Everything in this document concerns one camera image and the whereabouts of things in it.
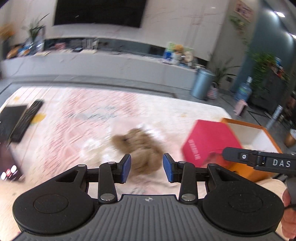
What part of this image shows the black tablet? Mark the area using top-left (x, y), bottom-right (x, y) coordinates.
top-left (0, 105), bottom-right (27, 142)

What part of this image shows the wall mounted television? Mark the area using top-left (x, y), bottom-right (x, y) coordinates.
top-left (54, 0), bottom-right (147, 28)

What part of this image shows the white marble tv console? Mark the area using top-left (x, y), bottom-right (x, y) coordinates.
top-left (1, 51), bottom-right (196, 90)

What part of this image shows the green plant in vase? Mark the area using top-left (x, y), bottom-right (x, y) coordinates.
top-left (22, 14), bottom-right (49, 55)

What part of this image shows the lace tablecloth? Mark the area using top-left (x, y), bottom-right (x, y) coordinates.
top-left (1, 86), bottom-right (229, 240)

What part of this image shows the white round hand fan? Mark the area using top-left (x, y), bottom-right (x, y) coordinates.
top-left (184, 50), bottom-right (194, 63)

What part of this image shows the pastel woven handbag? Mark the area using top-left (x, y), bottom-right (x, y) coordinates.
top-left (207, 82), bottom-right (218, 100)

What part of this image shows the person right hand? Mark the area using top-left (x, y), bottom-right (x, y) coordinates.
top-left (281, 189), bottom-right (296, 240)

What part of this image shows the potted long leaf plant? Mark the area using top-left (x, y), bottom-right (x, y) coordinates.
top-left (208, 53), bottom-right (240, 87)

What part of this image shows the phone with red lights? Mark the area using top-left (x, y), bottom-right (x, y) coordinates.
top-left (0, 142), bottom-right (23, 181)

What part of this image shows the blue metal trash bin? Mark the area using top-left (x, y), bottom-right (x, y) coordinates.
top-left (191, 68), bottom-right (216, 100)

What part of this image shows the brown plush towel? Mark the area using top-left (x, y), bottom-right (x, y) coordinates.
top-left (111, 128), bottom-right (164, 176)

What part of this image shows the black remote control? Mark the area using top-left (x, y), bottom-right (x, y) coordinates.
top-left (10, 99), bottom-right (44, 143)

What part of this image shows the pink space heater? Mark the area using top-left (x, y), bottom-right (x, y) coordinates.
top-left (234, 99), bottom-right (248, 117)

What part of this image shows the red lidded storage box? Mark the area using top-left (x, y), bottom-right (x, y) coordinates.
top-left (182, 120), bottom-right (241, 168)

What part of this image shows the small teddy bear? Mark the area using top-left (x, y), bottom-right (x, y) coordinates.
top-left (173, 44), bottom-right (184, 58)

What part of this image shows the blue water jug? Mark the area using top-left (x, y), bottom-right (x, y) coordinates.
top-left (234, 76), bottom-right (252, 102)

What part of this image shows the dark cabinet with plants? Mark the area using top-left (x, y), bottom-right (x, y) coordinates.
top-left (248, 52), bottom-right (290, 113)

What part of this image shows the orange cardboard box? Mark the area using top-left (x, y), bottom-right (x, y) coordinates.
top-left (221, 118), bottom-right (281, 182)

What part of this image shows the framed wall picture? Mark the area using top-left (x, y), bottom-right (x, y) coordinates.
top-left (234, 0), bottom-right (254, 23)

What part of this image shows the gold round vase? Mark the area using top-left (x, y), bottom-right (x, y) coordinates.
top-left (284, 129), bottom-right (296, 148)

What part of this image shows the dried yellow flowers vase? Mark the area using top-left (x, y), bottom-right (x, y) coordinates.
top-left (1, 24), bottom-right (15, 60)

